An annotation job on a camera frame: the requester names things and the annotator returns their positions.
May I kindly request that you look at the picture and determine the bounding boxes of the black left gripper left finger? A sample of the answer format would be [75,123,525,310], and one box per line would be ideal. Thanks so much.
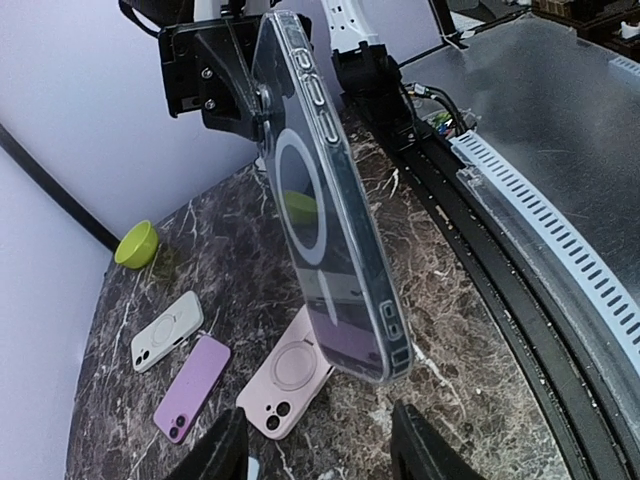
[165,407,249,480]

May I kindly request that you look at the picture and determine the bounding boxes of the grey slotted cable duct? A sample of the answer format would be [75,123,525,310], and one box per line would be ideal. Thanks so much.
[445,58,639,347]

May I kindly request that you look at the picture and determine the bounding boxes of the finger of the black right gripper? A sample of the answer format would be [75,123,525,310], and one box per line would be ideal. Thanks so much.
[194,19,262,142]

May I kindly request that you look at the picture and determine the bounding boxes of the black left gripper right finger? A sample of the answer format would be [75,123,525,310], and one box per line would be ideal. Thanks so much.
[390,400,483,480]

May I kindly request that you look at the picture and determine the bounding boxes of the clear phone case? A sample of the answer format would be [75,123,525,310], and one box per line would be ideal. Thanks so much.
[251,10,413,384]

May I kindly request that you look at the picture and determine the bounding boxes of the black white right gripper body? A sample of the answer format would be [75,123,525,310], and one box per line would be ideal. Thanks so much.
[159,16,260,118]

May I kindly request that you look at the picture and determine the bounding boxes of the clear acrylic cover plate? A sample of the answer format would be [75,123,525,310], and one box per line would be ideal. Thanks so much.
[449,14,640,431]

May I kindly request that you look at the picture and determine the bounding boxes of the black front rail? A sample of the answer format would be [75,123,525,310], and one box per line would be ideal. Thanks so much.
[343,95,639,479]

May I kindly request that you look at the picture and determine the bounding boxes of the right black frame post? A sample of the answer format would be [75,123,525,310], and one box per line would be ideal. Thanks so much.
[1,125,119,253]

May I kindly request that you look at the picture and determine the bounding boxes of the purple phone case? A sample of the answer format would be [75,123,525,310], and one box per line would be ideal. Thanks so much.
[153,336,231,444]

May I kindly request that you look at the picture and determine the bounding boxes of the white phone case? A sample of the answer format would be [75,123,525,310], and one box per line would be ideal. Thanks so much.
[130,291,204,373]

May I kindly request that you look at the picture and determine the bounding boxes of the pink phone case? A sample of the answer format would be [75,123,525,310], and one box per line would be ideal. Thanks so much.
[236,307,333,440]

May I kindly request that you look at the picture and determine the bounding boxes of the yellow-green bowl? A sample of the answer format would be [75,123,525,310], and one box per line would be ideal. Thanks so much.
[114,220,159,270]

